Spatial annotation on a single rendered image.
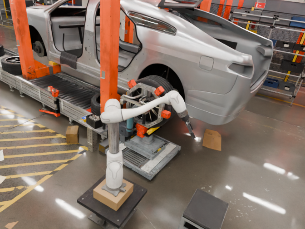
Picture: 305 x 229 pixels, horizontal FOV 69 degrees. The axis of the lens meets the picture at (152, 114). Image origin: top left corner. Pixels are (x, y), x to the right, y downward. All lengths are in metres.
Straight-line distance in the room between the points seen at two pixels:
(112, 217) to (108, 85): 1.53
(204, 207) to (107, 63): 1.92
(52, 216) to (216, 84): 2.25
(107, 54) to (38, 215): 1.89
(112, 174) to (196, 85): 1.44
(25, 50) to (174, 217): 3.44
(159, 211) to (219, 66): 1.74
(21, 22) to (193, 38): 2.75
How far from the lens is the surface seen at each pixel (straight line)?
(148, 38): 3.02
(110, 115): 1.82
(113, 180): 2.16
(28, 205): 2.86
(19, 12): 4.28
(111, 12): 2.69
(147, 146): 3.15
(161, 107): 2.63
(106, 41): 2.76
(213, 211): 2.40
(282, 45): 6.22
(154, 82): 2.69
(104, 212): 2.28
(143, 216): 2.64
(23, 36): 4.34
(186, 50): 2.75
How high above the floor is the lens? 2.11
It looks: 29 degrees down
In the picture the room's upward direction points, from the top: 7 degrees clockwise
